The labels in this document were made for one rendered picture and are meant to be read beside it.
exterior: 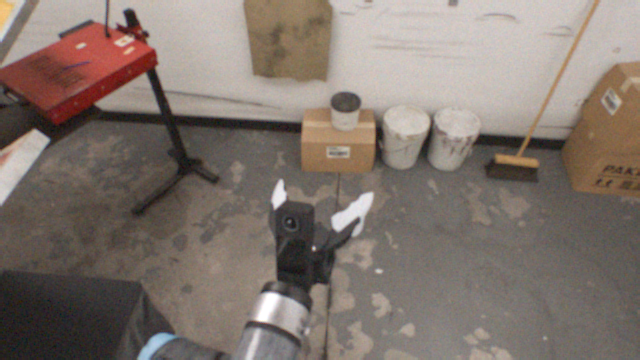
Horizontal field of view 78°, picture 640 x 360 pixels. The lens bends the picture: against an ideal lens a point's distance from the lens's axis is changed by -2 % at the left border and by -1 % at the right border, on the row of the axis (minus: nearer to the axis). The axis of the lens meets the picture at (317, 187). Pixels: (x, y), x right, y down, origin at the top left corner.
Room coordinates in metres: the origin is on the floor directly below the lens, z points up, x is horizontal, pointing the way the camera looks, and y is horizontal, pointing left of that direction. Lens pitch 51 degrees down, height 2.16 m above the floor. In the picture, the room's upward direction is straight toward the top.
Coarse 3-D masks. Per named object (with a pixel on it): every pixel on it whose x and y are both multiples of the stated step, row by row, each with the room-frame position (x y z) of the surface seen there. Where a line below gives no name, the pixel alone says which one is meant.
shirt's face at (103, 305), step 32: (0, 288) 0.56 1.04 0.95; (32, 288) 0.56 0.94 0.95; (64, 288) 0.56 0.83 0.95; (96, 288) 0.56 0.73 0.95; (128, 288) 0.56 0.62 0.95; (0, 320) 0.46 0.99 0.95; (32, 320) 0.46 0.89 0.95; (64, 320) 0.46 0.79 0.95; (96, 320) 0.46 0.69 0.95; (0, 352) 0.36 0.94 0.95; (32, 352) 0.36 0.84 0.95; (64, 352) 0.36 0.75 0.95; (96, 352) 0.36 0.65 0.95
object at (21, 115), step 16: (0, 112) 1.45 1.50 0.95; (16, 112) 1.45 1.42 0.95; (32, 112) 1.45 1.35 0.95; (80, 112) 1.45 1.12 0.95; (96, 112) 1.45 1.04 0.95; (0, 128) 1.34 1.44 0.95; (16, 128) 1.34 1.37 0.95; (32, 128) 1.34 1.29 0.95; (48, 128) 1.34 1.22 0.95; (64, 128) 1.34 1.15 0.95; (0, 144) 1.24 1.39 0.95; (48, 144) 1.24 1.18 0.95
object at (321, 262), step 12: (324, 228) 0.31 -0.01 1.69; (324, 240) 0.29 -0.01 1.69; (324, 252) 0.27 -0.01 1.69; (324, 264) 0.27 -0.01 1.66; (324, 276) 0.26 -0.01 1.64; (264, 288) 0.23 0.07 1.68; (276, 288) 0.22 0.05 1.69; (288, 288) 0.22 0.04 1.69; (300, 288) 0.23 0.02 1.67; (300, 300) 0.21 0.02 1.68; (312, 300) 0.21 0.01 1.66
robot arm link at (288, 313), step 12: (264, 300) 0.20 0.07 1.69; (276, 300) 0.20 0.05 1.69; (288, 300) 0.20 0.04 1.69; (252, 312) 0.19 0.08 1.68; (264, 312) 0.19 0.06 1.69; (276, 312) 0.19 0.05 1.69; (288, 312) 0.19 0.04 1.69; (300, 312) 0.19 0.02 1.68; (276, 324) 0.17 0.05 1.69; (288, 324) 0.17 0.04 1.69; (300, 324) 0.18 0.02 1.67; (300, 336) 0.17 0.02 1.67
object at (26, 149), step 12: (36, 132) 0.66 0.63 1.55; (12, 144) 0.66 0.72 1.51; (24, 144) 0.62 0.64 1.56; (36, 144) 0.63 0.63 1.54; (0, 156) 0.64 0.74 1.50; (12, 156) 0.58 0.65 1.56; (24, 156) 0.59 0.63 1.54; (36, 156) 0.61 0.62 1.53; (0, 168) 0.55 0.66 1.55; (12, 168) 0.55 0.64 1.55; (24, 168) 0.57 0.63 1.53; (0, 180) 0.52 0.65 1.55; (12, 180) 0.53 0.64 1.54; (0, 192) 0.50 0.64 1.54; (0, 204) 0.47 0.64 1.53
